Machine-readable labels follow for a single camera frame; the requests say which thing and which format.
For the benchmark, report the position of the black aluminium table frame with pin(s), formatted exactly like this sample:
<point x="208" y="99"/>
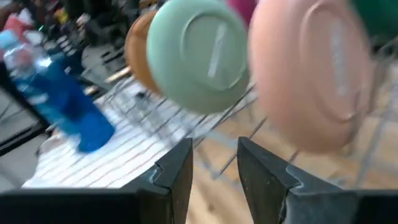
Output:
<point x="18" y="140"/>

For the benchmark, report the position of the brown plate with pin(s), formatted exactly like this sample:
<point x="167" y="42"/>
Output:
<point x="138" y="53"/>

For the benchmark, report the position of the person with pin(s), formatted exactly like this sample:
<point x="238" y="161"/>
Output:
<point x="15" y="25"/>

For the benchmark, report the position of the white striped dish towel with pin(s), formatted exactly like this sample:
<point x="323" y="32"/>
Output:
<point x="93" y="165"/>

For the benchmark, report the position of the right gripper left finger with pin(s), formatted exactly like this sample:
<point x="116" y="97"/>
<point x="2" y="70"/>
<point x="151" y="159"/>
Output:
<point x="93" y="207"/>

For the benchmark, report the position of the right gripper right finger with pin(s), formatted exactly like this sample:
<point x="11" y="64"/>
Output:
<point x="311" y="207"/>

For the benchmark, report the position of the dark green plate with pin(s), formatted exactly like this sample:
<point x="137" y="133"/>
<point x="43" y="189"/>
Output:
<point x="379" y="18"/>

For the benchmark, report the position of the blue dish soap bottle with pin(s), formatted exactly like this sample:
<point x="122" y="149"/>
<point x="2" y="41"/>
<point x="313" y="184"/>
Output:
<point x="71" y="109"/>

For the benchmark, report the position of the peach plate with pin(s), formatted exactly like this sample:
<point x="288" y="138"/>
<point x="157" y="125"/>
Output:
<point x="304" y="77"/>

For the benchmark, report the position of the black box with white labels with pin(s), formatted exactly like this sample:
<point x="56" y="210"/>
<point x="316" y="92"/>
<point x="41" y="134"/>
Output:
<point x="65" y="46"/>

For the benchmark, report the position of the mint green plate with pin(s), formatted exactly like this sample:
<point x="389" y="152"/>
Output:
<point x="192" y="62"/>

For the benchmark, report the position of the magenta pink plate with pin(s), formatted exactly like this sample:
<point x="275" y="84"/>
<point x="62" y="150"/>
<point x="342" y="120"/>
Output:
<point x="244" y="11"/>

